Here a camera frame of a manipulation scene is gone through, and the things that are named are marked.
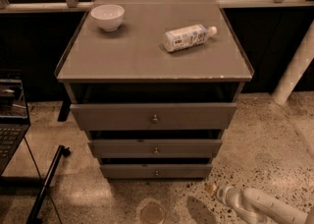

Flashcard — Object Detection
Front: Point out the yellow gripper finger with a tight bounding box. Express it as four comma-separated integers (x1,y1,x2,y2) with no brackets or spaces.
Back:
205,184,217,196

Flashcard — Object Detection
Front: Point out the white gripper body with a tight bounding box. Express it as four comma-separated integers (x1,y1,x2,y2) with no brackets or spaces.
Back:
216,186,243,209

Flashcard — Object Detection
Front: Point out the grey bottom drawer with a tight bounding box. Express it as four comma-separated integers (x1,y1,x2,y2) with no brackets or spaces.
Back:
100,158,212,180

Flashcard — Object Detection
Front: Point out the grey drawer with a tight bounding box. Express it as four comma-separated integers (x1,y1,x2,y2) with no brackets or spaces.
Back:
88,139,222,158
100,158,212,180
71,103,236,131

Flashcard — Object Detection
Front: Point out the grey middle drawer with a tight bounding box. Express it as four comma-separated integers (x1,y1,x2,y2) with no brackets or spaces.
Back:
88,139,222,158

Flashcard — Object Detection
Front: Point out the grey drawer cabinet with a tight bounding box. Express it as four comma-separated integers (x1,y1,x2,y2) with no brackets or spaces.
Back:
54,0,255,182

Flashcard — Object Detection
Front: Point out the grey top drawer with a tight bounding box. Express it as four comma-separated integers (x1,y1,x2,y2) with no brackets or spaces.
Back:
71,103,236,131

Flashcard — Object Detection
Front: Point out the plastic water bottle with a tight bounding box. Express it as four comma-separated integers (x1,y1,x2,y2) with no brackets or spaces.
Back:
163,25,218,52

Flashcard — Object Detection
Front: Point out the white diagonal pillar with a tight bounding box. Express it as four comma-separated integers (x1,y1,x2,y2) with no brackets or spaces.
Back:
272,21,314,105

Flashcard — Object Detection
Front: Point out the black stand pole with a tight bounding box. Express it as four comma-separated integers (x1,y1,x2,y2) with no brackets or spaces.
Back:
26,145,71,224

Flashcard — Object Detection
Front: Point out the white ceramic bowl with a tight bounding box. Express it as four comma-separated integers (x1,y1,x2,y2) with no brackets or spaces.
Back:
91,4,125,31

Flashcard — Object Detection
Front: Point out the black laptop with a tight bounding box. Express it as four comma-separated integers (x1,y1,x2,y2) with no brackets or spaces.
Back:
0,69,30,175

